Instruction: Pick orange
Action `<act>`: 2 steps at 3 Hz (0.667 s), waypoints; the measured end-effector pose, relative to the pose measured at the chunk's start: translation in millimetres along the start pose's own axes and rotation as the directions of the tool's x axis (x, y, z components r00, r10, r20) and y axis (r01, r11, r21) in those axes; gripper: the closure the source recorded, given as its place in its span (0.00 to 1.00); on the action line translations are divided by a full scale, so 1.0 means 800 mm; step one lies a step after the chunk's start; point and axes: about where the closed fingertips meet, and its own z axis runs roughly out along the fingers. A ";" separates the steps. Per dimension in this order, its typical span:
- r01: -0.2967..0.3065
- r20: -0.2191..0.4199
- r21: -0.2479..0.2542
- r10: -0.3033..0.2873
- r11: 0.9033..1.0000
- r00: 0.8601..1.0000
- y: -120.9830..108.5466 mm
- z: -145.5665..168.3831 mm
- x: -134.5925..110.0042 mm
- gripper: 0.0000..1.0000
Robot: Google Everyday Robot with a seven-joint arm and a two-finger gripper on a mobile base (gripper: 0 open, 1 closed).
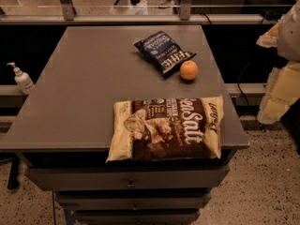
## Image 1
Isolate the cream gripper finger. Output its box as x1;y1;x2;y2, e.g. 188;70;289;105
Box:
257;61;300;125
256;22;280;48

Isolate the orange fruit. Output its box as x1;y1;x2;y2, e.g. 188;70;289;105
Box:
180;60;198;81

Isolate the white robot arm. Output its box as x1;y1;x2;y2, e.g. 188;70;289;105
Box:
257;1;300;124

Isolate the blue chip bag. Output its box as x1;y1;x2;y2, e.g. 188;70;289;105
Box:
134;31;196;75

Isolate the large sea salt chip bag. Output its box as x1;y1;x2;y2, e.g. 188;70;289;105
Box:
108;96;224;161

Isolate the white floor stand base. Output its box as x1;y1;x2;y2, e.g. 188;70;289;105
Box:
110;0;148;16

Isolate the grey drawer cabinet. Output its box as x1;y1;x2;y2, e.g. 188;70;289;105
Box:
0;25;248;225

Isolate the white pump sanitizer bottle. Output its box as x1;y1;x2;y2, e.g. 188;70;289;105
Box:
8;62;34;95

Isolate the metal glass railing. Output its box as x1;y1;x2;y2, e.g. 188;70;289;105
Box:
0;0;299;24

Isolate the black cable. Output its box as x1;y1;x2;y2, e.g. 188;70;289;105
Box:
236;61;255;108

